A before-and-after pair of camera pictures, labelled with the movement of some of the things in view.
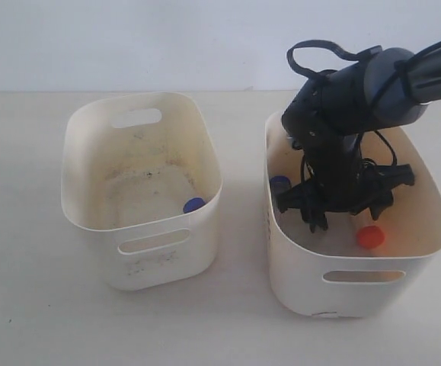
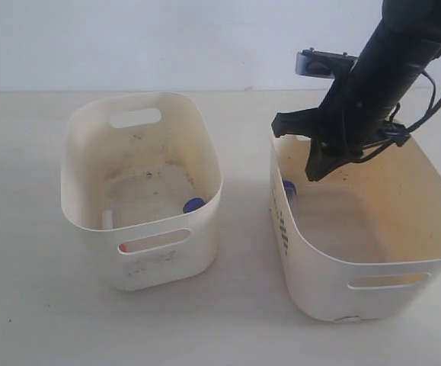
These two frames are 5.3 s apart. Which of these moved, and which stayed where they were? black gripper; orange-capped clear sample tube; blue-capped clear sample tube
Moved: black gripper; orange-capped clear sample tube
Stayed: blue-capped clear sample tube
